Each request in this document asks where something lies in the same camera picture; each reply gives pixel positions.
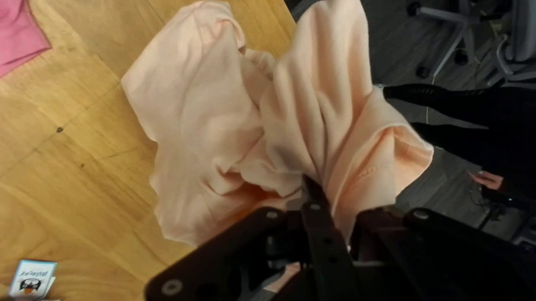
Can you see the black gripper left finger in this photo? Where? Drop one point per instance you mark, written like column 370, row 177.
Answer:
column 236, row 255

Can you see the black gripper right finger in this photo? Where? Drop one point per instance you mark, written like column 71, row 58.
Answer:
column 447, row 255

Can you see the peach cloth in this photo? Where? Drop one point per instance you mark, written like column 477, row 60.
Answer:
column 236, row 110

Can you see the red tomato plush toy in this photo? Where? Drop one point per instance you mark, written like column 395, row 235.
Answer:
column 33, row 277

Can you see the black jacket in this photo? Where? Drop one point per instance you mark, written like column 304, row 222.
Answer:
column 475, row 122

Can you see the grey office chair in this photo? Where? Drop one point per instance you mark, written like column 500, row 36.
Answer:
column 480, row 33

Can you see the magenta pink cloth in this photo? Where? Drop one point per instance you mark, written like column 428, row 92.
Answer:
column 18, row 33

